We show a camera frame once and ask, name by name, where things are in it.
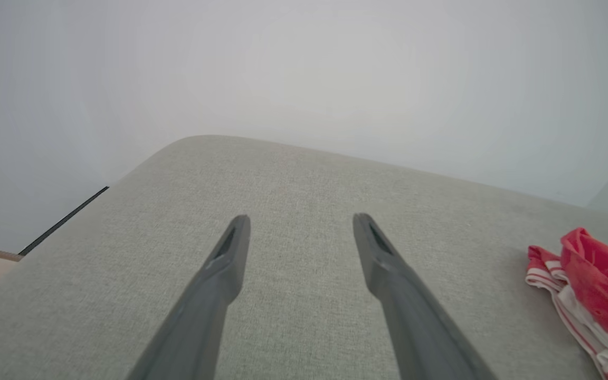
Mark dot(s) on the black baseboard strip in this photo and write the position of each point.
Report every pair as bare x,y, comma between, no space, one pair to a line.
64,220

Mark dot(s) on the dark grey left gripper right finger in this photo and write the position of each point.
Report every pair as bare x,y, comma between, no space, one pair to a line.
409,316

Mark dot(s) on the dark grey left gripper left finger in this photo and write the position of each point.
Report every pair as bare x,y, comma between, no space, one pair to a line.
203,316

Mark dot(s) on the red white jersey garment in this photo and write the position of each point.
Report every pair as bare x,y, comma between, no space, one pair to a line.
599,285

